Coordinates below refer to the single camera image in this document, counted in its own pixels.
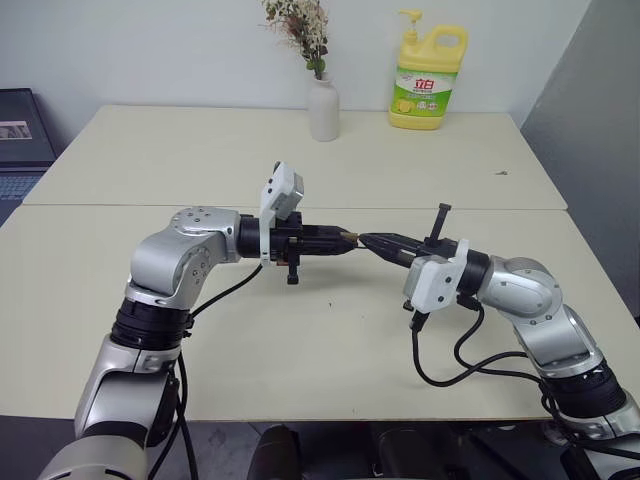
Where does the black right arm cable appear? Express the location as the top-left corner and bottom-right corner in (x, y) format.
(409, 294), (566, 436)

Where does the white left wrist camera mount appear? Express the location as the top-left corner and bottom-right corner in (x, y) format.
(258, 160), (306, 269)

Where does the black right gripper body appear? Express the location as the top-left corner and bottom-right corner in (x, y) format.
(412, 202), (456, 258)

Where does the grey partition panel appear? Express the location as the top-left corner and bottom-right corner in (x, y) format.
(519, 0), (640, 321)

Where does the grey rounded shape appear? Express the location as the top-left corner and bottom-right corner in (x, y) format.
(375, 424), (437, 480)

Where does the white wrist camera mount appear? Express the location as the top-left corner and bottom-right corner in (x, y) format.
(402, 238), (471, 314)
(258, 160), (306, 269)

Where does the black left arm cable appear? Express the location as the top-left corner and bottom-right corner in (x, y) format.
(169, 263), (265, 480)

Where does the white ceramic vase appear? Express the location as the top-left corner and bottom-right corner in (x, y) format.
(306, 77), (342, 143)

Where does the yellow detergent pump bottle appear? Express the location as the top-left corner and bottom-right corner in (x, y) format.
(387, 8), (470, 132)

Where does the dark laptop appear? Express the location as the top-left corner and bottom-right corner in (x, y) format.
(0, 88), (57, 226)

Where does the dried flower bouquet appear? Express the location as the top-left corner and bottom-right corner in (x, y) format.
(261, 0), (332, 81)

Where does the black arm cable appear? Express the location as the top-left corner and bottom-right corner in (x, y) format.
(409, 294), (566, 436)
(169, 263), (265, 480)

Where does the dark rounded shape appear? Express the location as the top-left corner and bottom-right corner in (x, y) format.
(248, 423), (302, 480)

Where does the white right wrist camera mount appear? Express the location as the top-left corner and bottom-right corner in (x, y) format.
(402, 238), (471, 314)

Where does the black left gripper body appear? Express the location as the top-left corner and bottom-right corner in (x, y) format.
(272, 211), (309, 286)

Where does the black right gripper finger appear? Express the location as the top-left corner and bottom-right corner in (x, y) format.
(369, 243), (419, 268)
(360, 232), (427, 251)

